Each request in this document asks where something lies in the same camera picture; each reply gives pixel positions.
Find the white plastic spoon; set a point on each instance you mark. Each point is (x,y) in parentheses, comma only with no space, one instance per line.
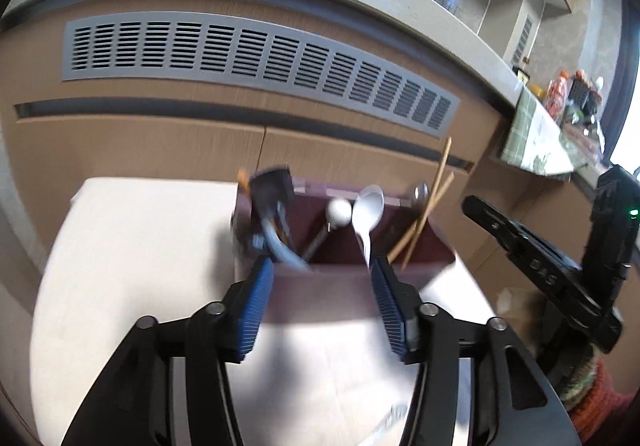
(369,208)

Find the wooden spoon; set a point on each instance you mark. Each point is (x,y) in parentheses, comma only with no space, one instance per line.
(243,181)

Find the small picture frame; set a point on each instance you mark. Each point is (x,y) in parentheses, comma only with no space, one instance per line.
(523,76)

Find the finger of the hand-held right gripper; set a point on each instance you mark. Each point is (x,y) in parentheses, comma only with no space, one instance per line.
(492,225)

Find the grey-blue spoon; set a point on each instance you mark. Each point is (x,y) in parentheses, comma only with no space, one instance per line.
(285,253)

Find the green checked towel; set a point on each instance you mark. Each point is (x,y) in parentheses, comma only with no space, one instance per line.
(535,136)

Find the red snack bottle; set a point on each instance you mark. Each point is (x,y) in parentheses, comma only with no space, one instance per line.
(556,94)

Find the grey vent grille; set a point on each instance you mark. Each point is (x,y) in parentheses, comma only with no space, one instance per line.
(250,56)

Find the small wall grille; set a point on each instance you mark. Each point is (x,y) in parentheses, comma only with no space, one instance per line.
(525,36)

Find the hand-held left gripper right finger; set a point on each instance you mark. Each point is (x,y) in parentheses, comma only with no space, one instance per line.
(389,306)

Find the white fringed tablecloth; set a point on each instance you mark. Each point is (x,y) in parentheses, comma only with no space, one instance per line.
(125,276)

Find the maroon plastic utensil holder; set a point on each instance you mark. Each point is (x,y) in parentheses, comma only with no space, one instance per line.
(340,291)

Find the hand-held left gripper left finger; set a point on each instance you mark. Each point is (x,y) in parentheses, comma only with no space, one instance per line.
(255,311)

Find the white ball-headed stick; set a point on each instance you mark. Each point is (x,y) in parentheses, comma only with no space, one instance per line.
(340,212)

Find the person's right forearm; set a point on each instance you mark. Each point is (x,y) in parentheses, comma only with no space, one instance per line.
(610,416)

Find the wooden chopstick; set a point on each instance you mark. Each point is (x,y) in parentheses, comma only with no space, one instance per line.
(430,218)
(442,166)

